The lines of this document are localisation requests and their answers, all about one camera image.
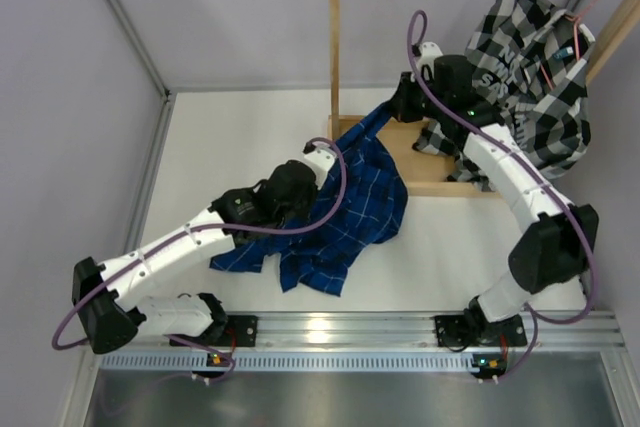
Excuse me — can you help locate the wooden clothes rack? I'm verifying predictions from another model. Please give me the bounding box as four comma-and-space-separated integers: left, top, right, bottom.
329, 0, 639, 198

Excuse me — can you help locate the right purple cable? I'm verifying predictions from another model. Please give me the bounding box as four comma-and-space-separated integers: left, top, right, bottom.
407, 9, 599, 388

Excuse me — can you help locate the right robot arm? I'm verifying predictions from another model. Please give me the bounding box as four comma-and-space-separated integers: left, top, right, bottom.
390, 48, 599, 347

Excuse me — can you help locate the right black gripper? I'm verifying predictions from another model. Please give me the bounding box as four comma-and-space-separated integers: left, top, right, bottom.
384, 71, 449, 124

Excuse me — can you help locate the aluminium mounting rail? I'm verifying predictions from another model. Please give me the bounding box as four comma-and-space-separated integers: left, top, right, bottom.
79, 310, 626, 351

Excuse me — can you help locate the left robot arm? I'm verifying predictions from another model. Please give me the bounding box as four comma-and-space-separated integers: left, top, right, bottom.
72, 158, 329, 354

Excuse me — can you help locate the black white checked shirt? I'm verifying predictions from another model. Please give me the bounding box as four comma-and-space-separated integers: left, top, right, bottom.
412, 0, 597, 193

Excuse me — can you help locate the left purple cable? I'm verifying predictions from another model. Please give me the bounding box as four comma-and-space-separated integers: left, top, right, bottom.
51, 137, 349, 351

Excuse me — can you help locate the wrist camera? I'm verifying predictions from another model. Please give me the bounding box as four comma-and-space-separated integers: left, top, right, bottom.
412, 41, 443, 80
303, 140, 338, 181

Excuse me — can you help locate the pink wire hanger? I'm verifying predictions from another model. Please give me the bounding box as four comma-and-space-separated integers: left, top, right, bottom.
548, 0, 600, 65

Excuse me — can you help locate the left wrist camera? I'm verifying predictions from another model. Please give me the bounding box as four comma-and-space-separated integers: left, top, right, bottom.
303, 140, 338, 181

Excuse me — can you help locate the blue plaid shirt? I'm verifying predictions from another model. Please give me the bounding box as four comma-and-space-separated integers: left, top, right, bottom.
209, 103, 408, 296

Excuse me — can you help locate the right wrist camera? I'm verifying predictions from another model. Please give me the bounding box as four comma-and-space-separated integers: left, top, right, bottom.
412, 41, 443, 80

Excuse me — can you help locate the perforated cable duct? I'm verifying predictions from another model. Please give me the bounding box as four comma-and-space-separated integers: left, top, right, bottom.
101, 349, 504, 374

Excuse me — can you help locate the purple cable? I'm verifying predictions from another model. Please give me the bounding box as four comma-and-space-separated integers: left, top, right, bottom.
51, 137, 349, 351
407, 9, 599, 388

